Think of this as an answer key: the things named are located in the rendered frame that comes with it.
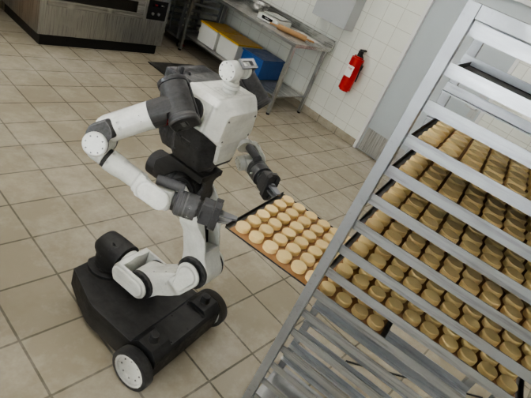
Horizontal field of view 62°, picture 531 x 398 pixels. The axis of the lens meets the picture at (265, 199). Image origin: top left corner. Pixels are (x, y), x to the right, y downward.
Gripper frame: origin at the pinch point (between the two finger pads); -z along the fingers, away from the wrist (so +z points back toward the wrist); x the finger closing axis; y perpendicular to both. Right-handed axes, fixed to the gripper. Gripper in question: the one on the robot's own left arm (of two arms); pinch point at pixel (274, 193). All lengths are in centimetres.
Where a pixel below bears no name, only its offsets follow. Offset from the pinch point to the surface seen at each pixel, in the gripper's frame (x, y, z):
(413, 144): 54, -12, -54
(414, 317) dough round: 10, 5, -73
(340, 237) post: 23, -16, -52
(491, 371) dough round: 10, 16, -93
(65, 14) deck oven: -60, -28, 384
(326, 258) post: 15, -16, -52
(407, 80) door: 3, 295, 222
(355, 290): 9, -8, -60
